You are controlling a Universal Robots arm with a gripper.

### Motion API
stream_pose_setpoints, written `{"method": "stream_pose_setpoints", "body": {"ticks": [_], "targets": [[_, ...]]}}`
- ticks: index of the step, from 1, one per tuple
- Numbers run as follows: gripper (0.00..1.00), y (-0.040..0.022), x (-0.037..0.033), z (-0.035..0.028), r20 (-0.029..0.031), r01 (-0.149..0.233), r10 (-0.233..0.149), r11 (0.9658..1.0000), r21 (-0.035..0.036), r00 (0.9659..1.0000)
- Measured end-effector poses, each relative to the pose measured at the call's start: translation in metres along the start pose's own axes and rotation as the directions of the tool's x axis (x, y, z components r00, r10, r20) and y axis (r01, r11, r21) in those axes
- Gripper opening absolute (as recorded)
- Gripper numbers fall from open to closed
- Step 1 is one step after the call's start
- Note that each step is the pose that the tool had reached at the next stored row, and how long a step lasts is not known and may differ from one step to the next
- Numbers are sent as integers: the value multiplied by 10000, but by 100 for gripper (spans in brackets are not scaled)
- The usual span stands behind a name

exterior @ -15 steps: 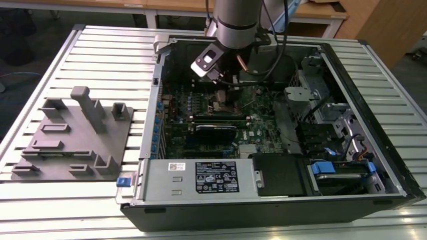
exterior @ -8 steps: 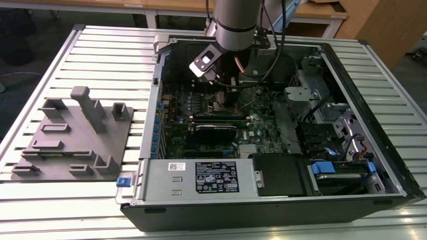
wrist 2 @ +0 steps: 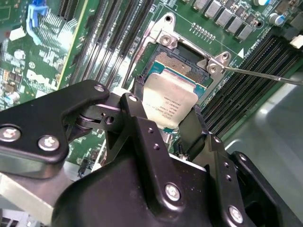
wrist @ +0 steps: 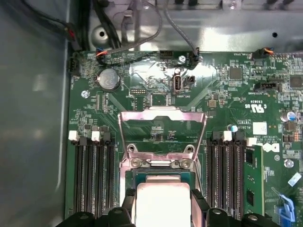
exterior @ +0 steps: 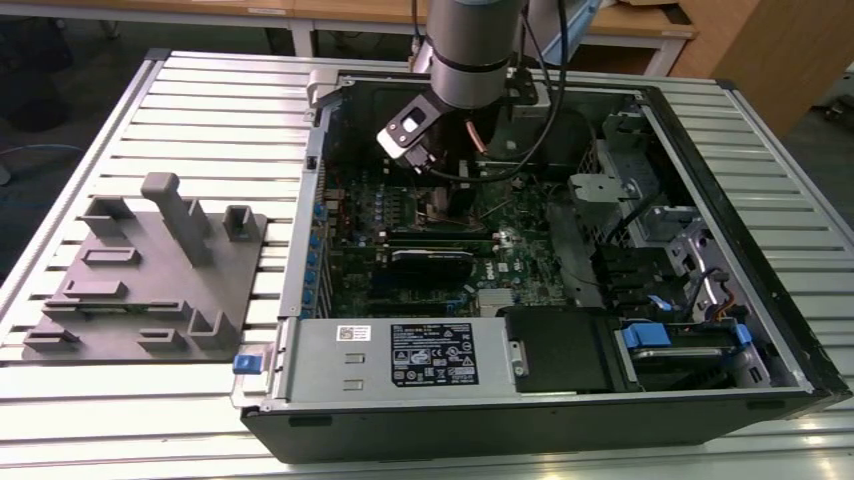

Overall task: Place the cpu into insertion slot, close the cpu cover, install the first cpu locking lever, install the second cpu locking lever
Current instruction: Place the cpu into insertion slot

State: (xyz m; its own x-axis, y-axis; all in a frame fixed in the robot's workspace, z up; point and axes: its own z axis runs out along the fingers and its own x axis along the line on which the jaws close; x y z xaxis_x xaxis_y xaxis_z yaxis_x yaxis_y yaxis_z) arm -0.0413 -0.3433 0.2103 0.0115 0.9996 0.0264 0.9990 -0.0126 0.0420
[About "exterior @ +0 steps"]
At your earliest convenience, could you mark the silver CPU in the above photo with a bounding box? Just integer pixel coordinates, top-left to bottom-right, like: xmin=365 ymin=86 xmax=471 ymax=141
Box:
xmin=425 ymin=185 xmax=456 ymax=221

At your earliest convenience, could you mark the CPU socket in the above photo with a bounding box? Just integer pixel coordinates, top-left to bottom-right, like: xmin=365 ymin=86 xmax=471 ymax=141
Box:
xmin=410 ymin=187 xmax=489 ymax=235

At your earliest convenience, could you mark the green RAM stick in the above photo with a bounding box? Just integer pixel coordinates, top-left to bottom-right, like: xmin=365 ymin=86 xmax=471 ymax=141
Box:
xmin=388 ymin=238 xmax=499 ymax=253

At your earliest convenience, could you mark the silver metal drive cage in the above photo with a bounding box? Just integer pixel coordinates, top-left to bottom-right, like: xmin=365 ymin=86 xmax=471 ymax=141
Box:
xmin=565 ymin=112 xmax=712 ymax=251

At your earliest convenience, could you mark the grey case latch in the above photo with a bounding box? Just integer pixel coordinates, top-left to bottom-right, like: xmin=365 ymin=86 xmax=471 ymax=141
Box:
xmin=304 ymin=69 xmax=353 ymax=124

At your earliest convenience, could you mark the black graphics card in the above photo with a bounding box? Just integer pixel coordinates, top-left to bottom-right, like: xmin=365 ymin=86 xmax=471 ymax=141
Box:
xmin=389 ymin=248 xmax=476 ymax=296

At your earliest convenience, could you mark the green motherboard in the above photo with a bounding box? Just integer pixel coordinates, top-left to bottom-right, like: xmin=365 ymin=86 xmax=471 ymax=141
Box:
xmin=317 ymin=162 xmax=588 ymax=320

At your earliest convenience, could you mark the grey flat strip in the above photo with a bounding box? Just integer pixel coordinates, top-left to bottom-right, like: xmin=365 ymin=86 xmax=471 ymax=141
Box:
xmin=540 ymin=199 xmax=605 ymax=309

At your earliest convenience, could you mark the black fan shroud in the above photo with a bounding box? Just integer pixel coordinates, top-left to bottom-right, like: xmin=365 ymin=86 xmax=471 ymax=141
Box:
xmin=499 ymin=305 xmax=632 ymax=396

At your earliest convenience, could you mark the grey power supply unit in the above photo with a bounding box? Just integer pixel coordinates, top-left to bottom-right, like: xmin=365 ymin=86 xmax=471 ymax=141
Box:
xmin=282 ymin=317 xmax=519 ymax=401

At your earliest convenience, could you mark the blue disk carrier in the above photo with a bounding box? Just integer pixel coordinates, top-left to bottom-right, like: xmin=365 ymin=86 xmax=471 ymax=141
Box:
xmin=616 ymin=322 xmax=753 ymax=361

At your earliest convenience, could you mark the brown wooden cabinet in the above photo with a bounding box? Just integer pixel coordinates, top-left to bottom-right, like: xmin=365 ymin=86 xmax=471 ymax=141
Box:
xmin=669 ymin=0 xmax=854 ymax=136

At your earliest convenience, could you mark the grey parts rack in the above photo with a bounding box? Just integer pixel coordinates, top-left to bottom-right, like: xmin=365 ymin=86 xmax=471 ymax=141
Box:
xmin=19 ymin=172 xmax=269 ymax=362

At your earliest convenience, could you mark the black hard disk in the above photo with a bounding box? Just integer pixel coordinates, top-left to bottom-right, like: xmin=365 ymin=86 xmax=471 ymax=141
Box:
xmin=629 ymin=347 xmax=735 ymax=392

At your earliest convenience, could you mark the black PC case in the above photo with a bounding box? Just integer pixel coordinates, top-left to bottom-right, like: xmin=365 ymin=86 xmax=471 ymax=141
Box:
xmin=229 ymin=68 xmax=854 ymax=465

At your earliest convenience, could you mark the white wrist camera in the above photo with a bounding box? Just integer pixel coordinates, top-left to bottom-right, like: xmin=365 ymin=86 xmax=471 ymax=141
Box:
xmin=374 ymin=92 xmax=449 ymax=162

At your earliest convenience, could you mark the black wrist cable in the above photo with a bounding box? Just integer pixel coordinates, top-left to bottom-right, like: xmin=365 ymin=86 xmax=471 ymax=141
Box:
xmin=425 ymin=0 xmax=573 ymax=182

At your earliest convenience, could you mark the wooden desk white frame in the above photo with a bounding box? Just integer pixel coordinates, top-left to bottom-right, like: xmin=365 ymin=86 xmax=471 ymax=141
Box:
xmin=0 ymin=0 xmax=699 ymax=76

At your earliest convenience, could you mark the coloured wire bundle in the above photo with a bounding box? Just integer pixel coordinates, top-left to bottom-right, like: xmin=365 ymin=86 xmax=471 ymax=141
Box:
xmin=703 ymin=292 xmax=745 ymax=324

